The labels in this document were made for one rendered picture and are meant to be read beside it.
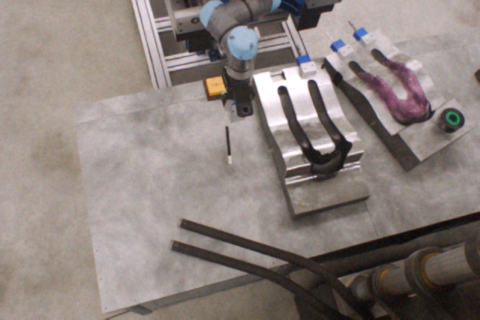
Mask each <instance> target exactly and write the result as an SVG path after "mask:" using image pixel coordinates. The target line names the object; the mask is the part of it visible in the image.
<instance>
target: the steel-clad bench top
mask: <svg viewBox="0 0 480 320"><path fill-rule="evenodd" d="M393 45H394V46H395V47H396V48H397V49H398V50H399V51H400V52H402V53H403V54H405V55H408V56H409V57H411V58H413V59H415V60H416V61H417V62H419V63H420V64H421V65H422V67H423V68H424V69H425V70H426V72H427V74H428V76H429V77H430V79H431V80H432V82H433V84H434V85H435V87H436V89H437V90H438V92H439V93H440V94H441V95H442V96H443V97H444V98H445V100H446V101H447V102H449V101H450V100H453V99H455V100H456V101H457V102H458V103H459V104H460V105H461V107H462V108H463V109H464V110H465V111H466V113H467V114H468V115H469V116H470V117H471V118H472V120H474V122H475V123H477V126H476V127H474V128H473V129H472V130H471V131H470V132H468V133H467V134H466V135H464V136H463V137H461V138H460V139H459V140H457V141H456V142H454V143H452V144H451V145H450V146H448V147H447V148H445V149H443V150H442V151H440V152H439V153H437V154H435V155H434V156H432V157H431V158H430V159H428V160H426V161H424V162H423V163H422V164H420V165H419V166H417V167H415V168H414V169H413V170H411V171H410V172H406V171H405V169H404V168H403V167H402V165H401V164H400V163H399V162H398V161H397V159H396V158H395V157H394V155H393V154H392V153H391V152H390V150H389V149H388V148H387V147H386V145H385V144H384V143H383V141H382V140H381V139H380V138H379V137H378V135H377V134H376V133H375V132H374V130H373V129H372V128H371V126H370V125H369V123H367V122H366V120H365V119H364V118H363V116H362V115H361V114H360V112H359V111H358V110H357V108H355V106H354V105H353V104H352V102H351V101H350V100H349V98H348V97H347V96H346V95H345V94H344V92H343V91H342V90H341V88H340V87H339V86H338V87H336V86H335V84H334V83H333V82H332V80H333V79H332V77H331V76H330V75H329V73H328V75H329V77H330V80H331V83H332V86H333V89H334V92H335V94H336V96H337V100H338V103H339V104H340V108H341V110H342V112H343V114H344V116H345V117H346V119H347V120H348V122H349V123H350V124H351V125H352V127H353V128H354V129H355V131H356V132H357V134H358V136H359V138H360V140H361V143H362V145H363V148H364V154H363V156H362V157H361V159H360V161H359V162H360V167H361V170H362V172H363V174H364V177H365V180H366V182H367V185H368V187H369V190H370V193H371V197H370V198H369V199H367V200H366V201H364V202H359V203H355V204H352V205H347V206H343V207H340V208H335V209H331V210H329V211H324V212H320V213H317V214H311V215H308V216H305V217H299V218H296V219H294V220H293V219H292V217H291V213H290V210H289V207H288V204H287V200H286V197H285V195H284V191H283V188H282V185H281V181H280V179H279V175H278V171H277V169H276V166H275V162H274V159H273V156H272V154H268V151H269V150H271V149H270V147H269V143H268V140H267V138H266V133H265V131H264V128H263V126H262V123H261V120H260V117H259V114H258V111H257V107H256V104H255V102H254V100H253V101H252V102H251V103H252V107H253V114H252V116H248V117H245V120H244V121H239V122H235V123H230V120H229V118H228V114H227V113H228V112H226V111H225V110H224V108H223V105H222V102H221V99H219V100H212V101H209V102H208V101H207V99H206V94H205V91H204V88H203V81H199V82H191V83H187V84H183V85H176V86H172V87H168V88H160V89H156V90H152V91H145V92H141V93H136V94H129V95H125V96H121V97H114V98H110V99H106V100H99V101H95V102H91V103H83V104H79V105H75V106H72V108H73V118H74V123H75V128H76V138H77V144H78V149H79V159H80V165H81V170H82V180H83V186H84V191H85V200H86V206H87V212H88V221H89V227H90V232H91V242H92V248H93V253H94V263H95V268H96V274H97V284H98V289H99V295H100V305H101V310H102V314H104V313H109V312H112V311H115V310H120V309H123V308H126V307H131V306H134V305H137V304H142V303H145V302H148V301H153V300H156V299H159V298H164V297H167V296H170V295H175V294H178V293H181V292H186V291H189V290H192V289H197V288H200V287H203V286H208V285H211V284H214V283H219V282H223V281H225V280H231V279H233V278H236V277H241V276H244V275H248V274H247V273H245V272H242V271H237V270H235V269H232V268H228V267H225V266H223V265H218V264H215V263H213V262H208V261H206V260H202V259H198V258H196V257H193V256H189V255H185V254H183V253H179V252H176V251H173V250H169V249H168V246H169V242H170V241H171V240H173V241H178V242H181V243H183V244H188V245H191V246H193V247H198V248H200V249H204V250H208V251H211V252H213V253H218V254H221V255H223V256H228V257H230V258H234V259H238V260H241V261H243V262H248V263H251V264H253V265H258V266H261V267H264V268H268V269H270V268H275V267H278V266H281V265H286V264H289V262H285V261H282V260H280V259H276V258H273V257H271V256H266V255H263V254H261V253H256V252H254V251H251V250H246V249H244V248H241V247H237V246H235V245H232V244H228V243H225V242H223V241H219V240H216V239H214V238H209V237H206V236H204V235H200V234H197V233H195V232H190V231H188V230H185V229H181V228H179V227H177V222H178V220H179V219H180V218H182V219H184V220H189V221H191V222H194V223H198V224H201V225H204V226H208V227H210V228H213V229H217V230H220V231H222V232H227V233H230V234H232V235H237V236H239V237H242V238H246V239H249V240H252V241H256V242H258V243H261V244H266V245H269V246H271V247H276V248H278V249H281V250H285V251H288V252H291V253H295V254H297V255H300V256H304V257H305V258H307V259H309V258H311V257H314V256H319V255H322V254H326V253H330V252H334V251H336V250H342V249H344V248H347V247H352V246H355V245H359V244H363V243H367V242H369V241H375V240H378V239H380V238H386V237H388V236H392V235H396V234H400V233H403V232H408V231H411V230H413V229H419V228H421V227H425V226H429V225H433V224H436V223H441V222H444V221H447V220H452V219H455V218H458V217H463V216H466V215H469V214H474V213H477V212H480V84H479V81H478V80H477V78H476V75H475V73H476V72H477V71H478V70H479V69H480V27H478V28H470V29H466V30H462V31H455V32H451V33H446V34H439V35H435V36H431V37H423V38H419V39H415V40H408V41H404V42H400V43H393ZM225 127H228V131H229V146H230V155H231V163H232V164H228V155H227V139H226V131H225Z"/></svg>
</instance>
